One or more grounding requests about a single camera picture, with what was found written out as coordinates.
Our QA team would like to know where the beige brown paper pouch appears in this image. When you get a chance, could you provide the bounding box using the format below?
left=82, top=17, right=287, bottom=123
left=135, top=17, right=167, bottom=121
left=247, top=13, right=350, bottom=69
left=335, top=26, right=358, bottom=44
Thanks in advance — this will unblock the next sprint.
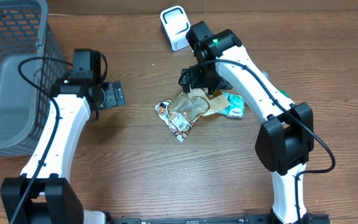
left=168, top=88, right=230, bottom=123

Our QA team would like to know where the green white tissue pack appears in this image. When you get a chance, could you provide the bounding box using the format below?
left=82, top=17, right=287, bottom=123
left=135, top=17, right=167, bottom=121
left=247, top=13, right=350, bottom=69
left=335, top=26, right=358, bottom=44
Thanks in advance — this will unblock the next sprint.
left=220, top=92, right=245, bottom=119

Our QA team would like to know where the brown patterned snack packet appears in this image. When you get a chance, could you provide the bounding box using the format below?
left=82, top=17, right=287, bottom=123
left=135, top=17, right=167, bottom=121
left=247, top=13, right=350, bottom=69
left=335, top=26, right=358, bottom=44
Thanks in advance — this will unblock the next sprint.
left=155, top=101, right=200, bottom=142

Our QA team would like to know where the clear bottle yellow liquid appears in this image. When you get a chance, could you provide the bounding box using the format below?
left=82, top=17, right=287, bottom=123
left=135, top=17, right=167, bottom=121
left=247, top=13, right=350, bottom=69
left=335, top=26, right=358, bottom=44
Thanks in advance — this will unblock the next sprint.
left=262, top=71, right=269, bottom=79

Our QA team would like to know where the green lid white jar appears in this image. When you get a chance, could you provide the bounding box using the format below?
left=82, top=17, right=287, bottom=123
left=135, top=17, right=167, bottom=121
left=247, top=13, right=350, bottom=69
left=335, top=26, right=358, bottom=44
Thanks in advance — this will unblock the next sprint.
left=279, top=90, right=289, bottom=98

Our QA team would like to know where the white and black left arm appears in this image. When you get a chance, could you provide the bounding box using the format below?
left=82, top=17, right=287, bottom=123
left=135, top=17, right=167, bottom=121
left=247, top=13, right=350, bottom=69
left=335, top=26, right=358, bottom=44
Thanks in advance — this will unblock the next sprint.
left=0, top=78, right=126, bottom=223

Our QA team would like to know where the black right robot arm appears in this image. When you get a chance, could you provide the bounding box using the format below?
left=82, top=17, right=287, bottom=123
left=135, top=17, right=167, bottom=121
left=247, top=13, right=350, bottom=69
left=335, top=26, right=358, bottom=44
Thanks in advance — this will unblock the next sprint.
left=179, top=23, right=315, bottom=223

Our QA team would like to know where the white barcode scanner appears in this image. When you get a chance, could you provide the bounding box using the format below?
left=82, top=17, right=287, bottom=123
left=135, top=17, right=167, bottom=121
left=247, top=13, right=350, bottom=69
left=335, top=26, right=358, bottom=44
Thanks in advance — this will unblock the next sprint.
left=160, top=6, right=191, bottom=52

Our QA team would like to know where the grey plastic mesh basket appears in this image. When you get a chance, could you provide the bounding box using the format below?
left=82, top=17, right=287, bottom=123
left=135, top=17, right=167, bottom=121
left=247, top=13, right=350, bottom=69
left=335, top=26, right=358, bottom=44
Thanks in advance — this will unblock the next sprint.
left=0, top=0, right=67, bottom=156

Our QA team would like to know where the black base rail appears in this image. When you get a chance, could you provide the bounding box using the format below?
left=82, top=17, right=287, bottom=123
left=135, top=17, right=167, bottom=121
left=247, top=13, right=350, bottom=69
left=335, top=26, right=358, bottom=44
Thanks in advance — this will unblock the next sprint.
left=101, top=213, right=331, bottom=224

